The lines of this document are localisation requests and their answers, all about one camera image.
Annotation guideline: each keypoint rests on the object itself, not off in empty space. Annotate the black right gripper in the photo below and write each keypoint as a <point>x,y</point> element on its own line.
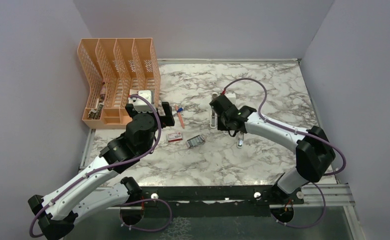
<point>220,127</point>

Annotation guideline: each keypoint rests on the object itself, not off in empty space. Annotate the red staple box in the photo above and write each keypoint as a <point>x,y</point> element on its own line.
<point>174,137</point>

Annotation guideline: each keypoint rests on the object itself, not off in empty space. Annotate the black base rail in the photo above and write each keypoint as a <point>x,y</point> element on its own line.
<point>192,201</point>

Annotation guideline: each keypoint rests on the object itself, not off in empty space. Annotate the small white stapler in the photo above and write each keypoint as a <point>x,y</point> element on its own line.
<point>240,140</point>

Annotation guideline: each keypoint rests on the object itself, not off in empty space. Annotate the orange plastic file organizer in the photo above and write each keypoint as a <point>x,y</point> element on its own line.
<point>112,67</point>

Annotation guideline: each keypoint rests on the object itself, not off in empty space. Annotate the white card in organizer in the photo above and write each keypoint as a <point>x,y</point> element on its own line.
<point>132,100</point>

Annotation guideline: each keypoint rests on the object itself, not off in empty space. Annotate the grey staple tray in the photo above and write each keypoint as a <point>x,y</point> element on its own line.
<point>195,141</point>

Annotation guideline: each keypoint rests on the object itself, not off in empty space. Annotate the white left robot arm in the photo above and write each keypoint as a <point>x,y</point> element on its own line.
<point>56,214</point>

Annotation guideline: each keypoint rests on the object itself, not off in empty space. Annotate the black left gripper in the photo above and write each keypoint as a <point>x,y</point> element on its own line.
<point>167,120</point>

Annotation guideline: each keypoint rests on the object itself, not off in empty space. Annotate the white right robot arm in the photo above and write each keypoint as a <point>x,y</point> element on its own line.
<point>310,146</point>

